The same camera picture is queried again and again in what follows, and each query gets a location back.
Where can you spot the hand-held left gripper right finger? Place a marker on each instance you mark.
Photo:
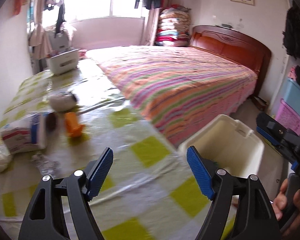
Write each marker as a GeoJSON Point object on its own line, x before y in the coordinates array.
{"type": "Point", "coordinates": [200, 172]}

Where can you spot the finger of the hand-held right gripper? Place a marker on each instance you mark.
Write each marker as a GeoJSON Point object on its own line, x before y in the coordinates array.
{"type": "Point", "coordinates": [270, 123]}
{"type": "Point", "coordinates": [265, 133]}

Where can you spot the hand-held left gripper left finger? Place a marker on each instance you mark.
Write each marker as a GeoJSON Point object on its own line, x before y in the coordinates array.
{"type": "Point", "coordinates": [100, 173]}

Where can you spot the white plastic bin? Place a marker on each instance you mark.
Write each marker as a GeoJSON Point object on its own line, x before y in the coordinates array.
{"type": "Point", "coordinates": [230, 140]}

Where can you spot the orange plastic cup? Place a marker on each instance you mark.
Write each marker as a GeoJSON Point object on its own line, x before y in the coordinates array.
{"type": "Point", "coordinates": [73, 126]}

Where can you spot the clear plastic wrapper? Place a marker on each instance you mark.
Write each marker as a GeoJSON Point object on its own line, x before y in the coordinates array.
{"type": "Point", "coordinates": [46, 165]}

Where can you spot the grey-white sock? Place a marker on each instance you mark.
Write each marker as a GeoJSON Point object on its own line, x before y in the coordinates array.
{"type": "Point", "coordinates": [62, 102]}

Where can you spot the white printed carton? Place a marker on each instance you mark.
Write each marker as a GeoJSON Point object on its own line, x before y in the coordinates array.
{"type": "Point", "coordinates": [20, 137]}

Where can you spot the person's right hand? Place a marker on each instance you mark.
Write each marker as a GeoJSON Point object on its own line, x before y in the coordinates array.
{"type": "Point", "coordinates": [280, 200]}

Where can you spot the pink plastic basket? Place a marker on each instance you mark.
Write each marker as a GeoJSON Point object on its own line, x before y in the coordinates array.
{"type": "Point", "coordinates": [288, 116]}

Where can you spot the brown wooden box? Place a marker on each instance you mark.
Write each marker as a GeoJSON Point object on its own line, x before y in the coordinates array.
{"type": "Point", "coordinates": [260, 103]}

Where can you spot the blue storage box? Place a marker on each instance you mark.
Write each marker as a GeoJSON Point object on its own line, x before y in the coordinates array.
{"type": "Point", "coordinates": [292, 92]}

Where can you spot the checkered plastic tablecloth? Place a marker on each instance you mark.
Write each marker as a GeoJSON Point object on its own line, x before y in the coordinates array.
{"type": "Point", "coordinates": [130, 130]}

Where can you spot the red wooden headboard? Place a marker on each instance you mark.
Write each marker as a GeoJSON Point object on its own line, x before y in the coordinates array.
{"type": "Point", "coordinates": [227, 45]}

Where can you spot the bed with striped sheet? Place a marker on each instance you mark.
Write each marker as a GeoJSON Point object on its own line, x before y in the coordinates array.
{"type": "Point", "coordinates": [177, 85]}

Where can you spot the white storage box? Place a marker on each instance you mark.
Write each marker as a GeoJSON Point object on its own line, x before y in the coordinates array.
{"type": "Point", "coordinates": [62, 61]}

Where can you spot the stack of folded quilts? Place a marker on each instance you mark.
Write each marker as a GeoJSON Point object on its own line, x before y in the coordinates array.
{"type": "Point", "coordinates": [173, 27]}

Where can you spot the white washing machine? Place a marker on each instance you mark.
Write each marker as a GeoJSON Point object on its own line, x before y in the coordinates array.
{"type": "Point", "coordinates": [61, 40]}

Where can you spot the pale pink hanging cloth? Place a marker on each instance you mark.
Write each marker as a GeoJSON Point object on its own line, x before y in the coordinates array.
{"type": "Point", "coordinates": [38, 40]}

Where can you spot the pink curtain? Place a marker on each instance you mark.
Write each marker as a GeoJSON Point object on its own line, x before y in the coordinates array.
{"type": "Point", "coordinates": [150, 27]}
{"type": "Point", "coordinates": [38, 2]}

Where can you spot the black hanging garment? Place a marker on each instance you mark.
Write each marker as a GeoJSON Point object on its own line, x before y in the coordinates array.
{"type": "Point", "coordinates": [60, 17]}

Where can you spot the small hanging garments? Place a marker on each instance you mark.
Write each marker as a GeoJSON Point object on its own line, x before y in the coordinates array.
{"type": "Point", "coordinates": [50, 2]}

